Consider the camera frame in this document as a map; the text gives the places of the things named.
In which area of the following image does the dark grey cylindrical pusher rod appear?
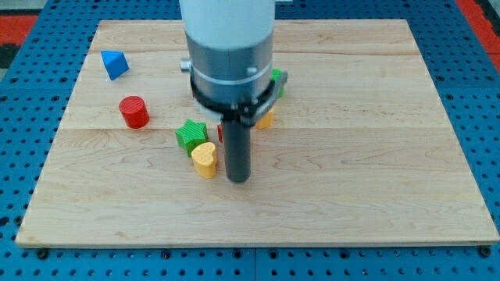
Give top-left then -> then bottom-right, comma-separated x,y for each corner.
222,120 -> 251,183

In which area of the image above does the black clamp mount ring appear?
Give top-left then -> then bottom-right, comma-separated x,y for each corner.
190,71 -> 288,126

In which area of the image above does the yellow block behind arm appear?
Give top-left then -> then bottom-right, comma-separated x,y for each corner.
255,108 -> 274,130

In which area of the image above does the green block behind arm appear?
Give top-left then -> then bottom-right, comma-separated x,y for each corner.
271,68 -> 285,99

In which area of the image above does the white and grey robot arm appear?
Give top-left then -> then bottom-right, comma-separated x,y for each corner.
179,0 -> 288,183

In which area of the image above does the green star block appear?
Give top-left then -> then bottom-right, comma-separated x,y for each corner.
175,119 -> 208,157

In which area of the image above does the red block behind rod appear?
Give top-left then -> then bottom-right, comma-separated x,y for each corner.
217,124 -> 223,144

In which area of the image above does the yellow heart block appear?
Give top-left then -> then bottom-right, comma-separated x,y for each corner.
191,142 -> 218,179

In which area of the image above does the red cylinder block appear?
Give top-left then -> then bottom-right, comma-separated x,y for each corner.
119,96 -> 150,129

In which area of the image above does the light wooden board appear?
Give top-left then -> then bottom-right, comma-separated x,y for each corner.
16,20 -> 499,248

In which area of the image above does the blue triangular block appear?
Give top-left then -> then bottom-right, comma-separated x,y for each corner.
101,50 -> 129,80

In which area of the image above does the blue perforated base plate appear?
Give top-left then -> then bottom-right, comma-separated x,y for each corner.
1,1 -> 499,280

